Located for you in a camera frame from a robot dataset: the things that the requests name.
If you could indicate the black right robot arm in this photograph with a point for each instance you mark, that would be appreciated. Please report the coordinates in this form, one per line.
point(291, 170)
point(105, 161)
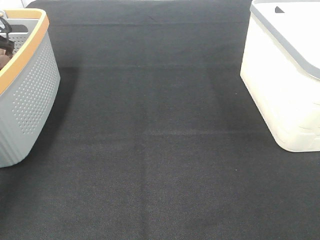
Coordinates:
point(5, 43)

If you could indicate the brown towel in basket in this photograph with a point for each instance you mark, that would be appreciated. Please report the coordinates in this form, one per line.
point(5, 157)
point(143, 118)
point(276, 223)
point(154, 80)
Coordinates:
point(5, 57)

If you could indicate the black table cloth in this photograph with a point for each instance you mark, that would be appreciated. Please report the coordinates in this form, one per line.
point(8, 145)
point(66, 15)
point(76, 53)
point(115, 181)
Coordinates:
point(153, 134)

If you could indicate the white plastic storage bin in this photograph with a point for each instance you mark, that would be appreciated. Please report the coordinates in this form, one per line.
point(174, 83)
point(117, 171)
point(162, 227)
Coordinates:
point(281, 70)

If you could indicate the grey perforated laundry basket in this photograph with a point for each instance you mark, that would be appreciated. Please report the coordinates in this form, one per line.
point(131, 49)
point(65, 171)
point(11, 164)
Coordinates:
point(29, 83)

